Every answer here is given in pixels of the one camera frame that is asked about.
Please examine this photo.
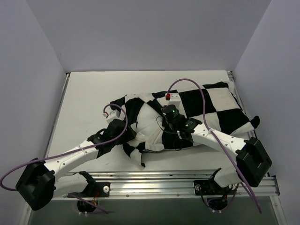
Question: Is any white pillow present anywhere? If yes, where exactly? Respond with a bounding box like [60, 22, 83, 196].
[135, 103, 163, 144]

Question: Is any black white checkered pillowcase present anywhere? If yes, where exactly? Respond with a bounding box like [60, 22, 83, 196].
[109, 82, 260, 167]

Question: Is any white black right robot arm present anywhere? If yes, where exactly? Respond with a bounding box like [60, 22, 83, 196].
[162, 105, 272, 194]

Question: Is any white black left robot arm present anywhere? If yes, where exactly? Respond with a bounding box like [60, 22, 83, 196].
[15, 119, 136, 210]

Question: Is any thin black wire loop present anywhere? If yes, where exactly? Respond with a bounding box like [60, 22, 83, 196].
[156, 116, 186, 151]

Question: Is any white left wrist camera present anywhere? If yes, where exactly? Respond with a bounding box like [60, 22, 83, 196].
[103, 110, 120, 124]

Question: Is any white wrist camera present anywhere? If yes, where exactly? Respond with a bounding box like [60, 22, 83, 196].
[165, 93, 181, 108]
[103, 110, 120, 124]

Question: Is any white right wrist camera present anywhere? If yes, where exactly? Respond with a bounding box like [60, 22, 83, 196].
[165, 93, 181, 108]

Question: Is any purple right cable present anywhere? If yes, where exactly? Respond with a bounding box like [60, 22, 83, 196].
[165, 79, 263, 214]

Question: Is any purple cable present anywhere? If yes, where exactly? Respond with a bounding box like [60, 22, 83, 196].
[165, 79, 263, 214]
[1, 103, 129, 215]

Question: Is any aluminium front rail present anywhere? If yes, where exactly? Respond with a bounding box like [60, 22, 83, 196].
[54, 170, 280, 200]

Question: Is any aluminium rail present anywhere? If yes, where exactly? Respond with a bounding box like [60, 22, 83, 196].
[227, 71, 257, 139]
[54, 170, 280, 200]
[44, 73, 70, 157]

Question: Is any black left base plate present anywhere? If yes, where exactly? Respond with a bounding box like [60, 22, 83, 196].
[91, 181, 110, 197]

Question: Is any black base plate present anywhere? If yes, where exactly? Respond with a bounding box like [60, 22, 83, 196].
[91, 181, 110, 197]
[193, 180, 211, 196]

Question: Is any aluminium left side rail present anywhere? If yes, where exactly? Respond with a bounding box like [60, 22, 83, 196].
[44, 73, 70, 157]

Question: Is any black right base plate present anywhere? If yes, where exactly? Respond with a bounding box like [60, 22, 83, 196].
[193, 180, 211, 196]

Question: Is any aluminium right side rail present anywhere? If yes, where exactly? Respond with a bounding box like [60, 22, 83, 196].
[227, 71, 257, 139]

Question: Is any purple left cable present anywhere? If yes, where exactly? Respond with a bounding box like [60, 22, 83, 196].
[1, 103, 129, 215]

